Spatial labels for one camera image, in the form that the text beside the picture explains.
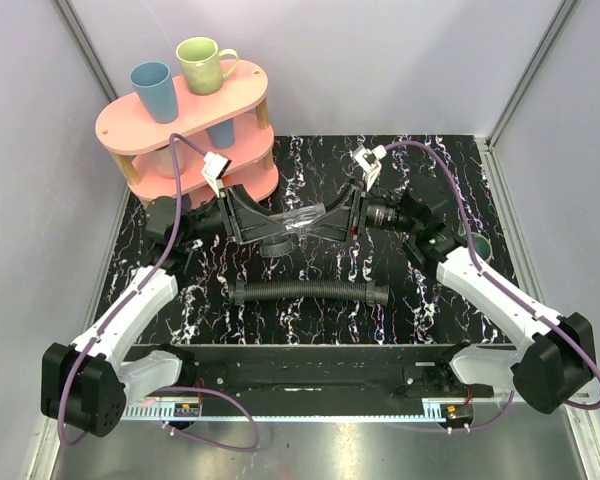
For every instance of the pink three-tier wooden shelf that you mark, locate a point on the pink three-tier wooden shelf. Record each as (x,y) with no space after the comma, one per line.
(130,134)

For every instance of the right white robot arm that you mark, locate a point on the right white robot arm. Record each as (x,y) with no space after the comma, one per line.
(553,355)

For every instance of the blue cup middle shelf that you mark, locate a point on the blue cup middle shelf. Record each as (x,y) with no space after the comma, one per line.
(222,134)

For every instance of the teal ceramic cup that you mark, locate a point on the teal ceramic cup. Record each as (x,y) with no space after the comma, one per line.
(482,247)

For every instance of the blue plastic tumbler on top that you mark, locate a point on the blue plastic tumbler on top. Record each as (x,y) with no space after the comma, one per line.
(153,83)

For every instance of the clear plastic canister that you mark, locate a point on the clear plastic canister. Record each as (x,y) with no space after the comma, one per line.
(295,224)

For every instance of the white faceted cup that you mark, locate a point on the white faceted cup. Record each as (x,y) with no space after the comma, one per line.
(163,162)

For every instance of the green ceramic mug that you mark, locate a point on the green ceramic mug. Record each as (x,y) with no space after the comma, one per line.
(204,65)

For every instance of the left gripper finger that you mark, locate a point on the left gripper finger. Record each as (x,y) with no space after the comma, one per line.
(240,198)
(254,228)

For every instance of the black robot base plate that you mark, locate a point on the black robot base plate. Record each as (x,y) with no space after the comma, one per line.
(318,380)

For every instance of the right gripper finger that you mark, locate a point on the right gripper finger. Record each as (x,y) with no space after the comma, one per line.
(333,225)
(343,202)

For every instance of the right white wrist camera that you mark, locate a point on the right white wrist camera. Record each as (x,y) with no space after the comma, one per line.
(370,162)

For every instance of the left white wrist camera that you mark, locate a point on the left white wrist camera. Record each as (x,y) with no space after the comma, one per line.
(215,166)

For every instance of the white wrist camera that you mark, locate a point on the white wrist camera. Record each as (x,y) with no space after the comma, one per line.
(215,166)
(370,162)

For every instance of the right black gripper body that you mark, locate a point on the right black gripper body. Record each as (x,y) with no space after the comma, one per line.
(358,215)

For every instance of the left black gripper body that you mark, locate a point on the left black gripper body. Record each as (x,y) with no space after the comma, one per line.
(228,214)

